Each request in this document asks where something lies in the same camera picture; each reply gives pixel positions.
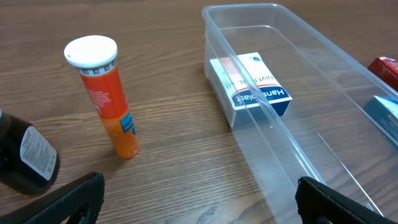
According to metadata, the white blue plaster box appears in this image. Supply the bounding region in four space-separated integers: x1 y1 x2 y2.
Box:
208 52 292 127

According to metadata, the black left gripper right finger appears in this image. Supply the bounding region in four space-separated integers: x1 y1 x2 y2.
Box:
295 176 397 224

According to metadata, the clear plastic container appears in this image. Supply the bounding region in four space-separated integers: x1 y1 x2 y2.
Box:
202 3 397 223

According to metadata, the dark brown bottle white cap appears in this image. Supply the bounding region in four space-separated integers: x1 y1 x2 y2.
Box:
1 111 60 195

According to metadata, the orange tube white cap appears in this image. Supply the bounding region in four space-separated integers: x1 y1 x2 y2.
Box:
64 35 139 159

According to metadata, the blue yellow VapoDrops box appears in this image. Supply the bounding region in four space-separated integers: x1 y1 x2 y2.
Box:
363 96 397 147

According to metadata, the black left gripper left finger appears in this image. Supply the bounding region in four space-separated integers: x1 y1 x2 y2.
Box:
1 172 105 224

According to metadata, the red white small box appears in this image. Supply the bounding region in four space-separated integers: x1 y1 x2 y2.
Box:
368 56 398 91

